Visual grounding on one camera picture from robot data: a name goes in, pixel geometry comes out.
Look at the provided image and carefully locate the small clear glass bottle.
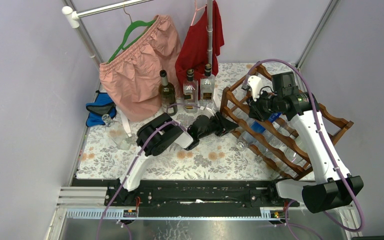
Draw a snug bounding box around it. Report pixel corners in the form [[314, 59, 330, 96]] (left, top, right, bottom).
[[229, 108, 255, 132]]

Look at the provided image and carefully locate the blue black bag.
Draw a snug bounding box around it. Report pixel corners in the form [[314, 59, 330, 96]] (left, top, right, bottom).
[[85, 90, 117, 128]]

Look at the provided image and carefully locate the clear square liquor bottle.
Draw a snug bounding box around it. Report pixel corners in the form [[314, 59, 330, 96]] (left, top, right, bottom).
[[183, 68, 199, 113]]

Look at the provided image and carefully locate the dark green wine bottle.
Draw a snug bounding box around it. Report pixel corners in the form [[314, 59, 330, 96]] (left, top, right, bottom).
[[158, 70, 178, 116]]

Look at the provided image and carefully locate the clear bottle black gold cap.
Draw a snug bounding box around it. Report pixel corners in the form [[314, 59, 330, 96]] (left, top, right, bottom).
[[199, 63, 215, 106]]

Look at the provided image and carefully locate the metal clothes rail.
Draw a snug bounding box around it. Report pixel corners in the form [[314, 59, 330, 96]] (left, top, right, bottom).
[[61, 0, 165, 67]]

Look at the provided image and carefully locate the clear glass flask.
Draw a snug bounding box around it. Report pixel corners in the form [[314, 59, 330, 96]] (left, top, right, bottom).
[[101, 114, 132, 151]]

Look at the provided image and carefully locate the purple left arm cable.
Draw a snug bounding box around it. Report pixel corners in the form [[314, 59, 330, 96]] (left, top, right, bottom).
[[95, 102, 201, 240]]

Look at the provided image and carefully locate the vertical metal pole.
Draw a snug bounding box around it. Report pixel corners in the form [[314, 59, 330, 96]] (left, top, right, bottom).
[[206, 0, 213, 65]]

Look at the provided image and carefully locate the white fabric strip by rack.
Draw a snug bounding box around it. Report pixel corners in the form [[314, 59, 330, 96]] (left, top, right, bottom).
[[212, 88, 221, 109]]

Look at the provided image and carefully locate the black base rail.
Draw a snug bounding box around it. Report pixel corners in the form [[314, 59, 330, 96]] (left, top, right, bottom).
[[71, 179, 288, 218]]

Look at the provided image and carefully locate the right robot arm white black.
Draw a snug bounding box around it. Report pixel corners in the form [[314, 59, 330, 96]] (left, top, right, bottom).
[[247, 71, 364, 213]]

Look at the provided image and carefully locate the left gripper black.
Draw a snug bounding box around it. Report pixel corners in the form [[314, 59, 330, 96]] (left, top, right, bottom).
[[197, 110, 237, 140]]

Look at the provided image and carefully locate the wooden wine rack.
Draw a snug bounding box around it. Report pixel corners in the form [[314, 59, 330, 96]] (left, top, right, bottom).
[[219, 63, 355, 181]]

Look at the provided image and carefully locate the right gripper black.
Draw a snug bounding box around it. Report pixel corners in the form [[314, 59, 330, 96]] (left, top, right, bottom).
[[245, 89, 281, 123]]

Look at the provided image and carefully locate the pink skirt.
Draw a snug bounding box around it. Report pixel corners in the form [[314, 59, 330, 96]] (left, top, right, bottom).
[[99, 15, 182, 122]]

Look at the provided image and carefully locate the small clear bottle bluish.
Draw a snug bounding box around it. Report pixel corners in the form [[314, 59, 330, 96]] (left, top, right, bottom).
[[255, 132, 307, 180]]

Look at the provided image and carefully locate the clear glass wine bottle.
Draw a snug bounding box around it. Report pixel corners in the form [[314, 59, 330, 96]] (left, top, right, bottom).
[[278, 119, 312, 158]]

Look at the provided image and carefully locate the red garment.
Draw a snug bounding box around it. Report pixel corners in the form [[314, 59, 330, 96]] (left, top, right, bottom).
[[175, 0, 225, 86]]

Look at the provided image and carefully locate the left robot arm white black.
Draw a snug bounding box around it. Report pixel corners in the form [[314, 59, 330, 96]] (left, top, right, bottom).
[[115, 111, 239, 206]]

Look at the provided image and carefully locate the pink clothes hanger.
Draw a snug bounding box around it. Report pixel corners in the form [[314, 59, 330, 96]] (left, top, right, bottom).
[[190, 0, 208, 27]]

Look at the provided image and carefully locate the green clothes hanger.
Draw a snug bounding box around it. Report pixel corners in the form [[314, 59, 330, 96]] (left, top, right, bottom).
[[107, 5, 156, 64]]

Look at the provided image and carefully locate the floral table mat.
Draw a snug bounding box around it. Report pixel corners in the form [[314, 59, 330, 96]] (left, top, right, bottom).
[[75, 62, 291, 180]]

